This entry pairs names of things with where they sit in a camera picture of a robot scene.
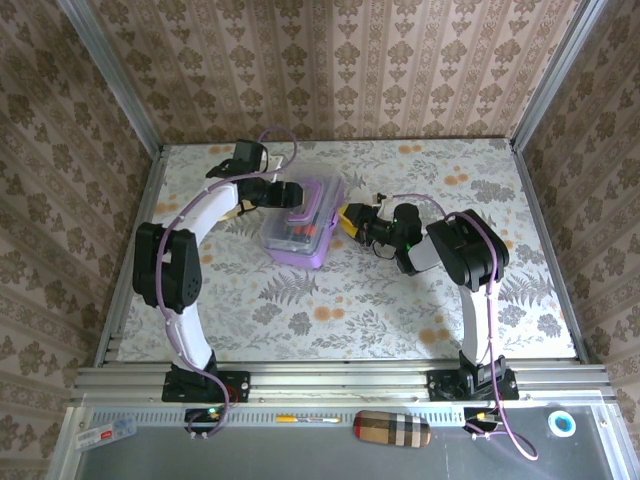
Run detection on purple toolbox with clear lid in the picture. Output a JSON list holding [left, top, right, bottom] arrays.
[[259, 161, 347, 272]]

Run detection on yellow pen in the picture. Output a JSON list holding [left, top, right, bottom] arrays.
[[275, 413, 343, 425]]

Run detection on plaid glasses case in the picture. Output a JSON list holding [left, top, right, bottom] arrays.
[[352, 409, 433, 450]]

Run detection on small circuit board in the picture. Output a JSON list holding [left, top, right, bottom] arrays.
[[462, 406, 502, 427], [183, 406, 227, 427]]

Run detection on white blue tape roll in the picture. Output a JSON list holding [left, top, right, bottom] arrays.
[[546, 410, 578, 440]]

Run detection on aluminium bench edge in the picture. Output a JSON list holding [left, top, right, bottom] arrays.
[[47, 404, 86, 480]]

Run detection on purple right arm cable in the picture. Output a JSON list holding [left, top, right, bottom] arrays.
[[388, 193, 541, 462]]

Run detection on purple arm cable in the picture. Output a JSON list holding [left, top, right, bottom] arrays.
[[388, 193, 541, 462], [154, 127, 300, 442]]

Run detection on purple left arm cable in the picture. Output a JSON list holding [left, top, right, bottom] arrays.
[[154, 127, 300, 442]]

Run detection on aluminium side rail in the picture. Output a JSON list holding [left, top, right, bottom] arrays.
[[509, 139, 591, 366], [92, 145, 169, 369]]

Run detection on aluminium front rail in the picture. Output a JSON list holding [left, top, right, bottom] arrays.
[[69, 362, 615, 405]]

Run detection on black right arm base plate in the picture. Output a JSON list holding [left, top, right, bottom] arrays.
[[426, 368, 520, 402]]

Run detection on aluminium frame post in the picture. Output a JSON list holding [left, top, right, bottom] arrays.
[[509, 0, 609, 151], [55, 0, 166, 154]]

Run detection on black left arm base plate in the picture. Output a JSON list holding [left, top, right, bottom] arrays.
[[161, 368, 252, 404]]

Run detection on grey slotted cable duct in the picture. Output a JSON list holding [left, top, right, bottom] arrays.
[[88, 408, 467, 428]]

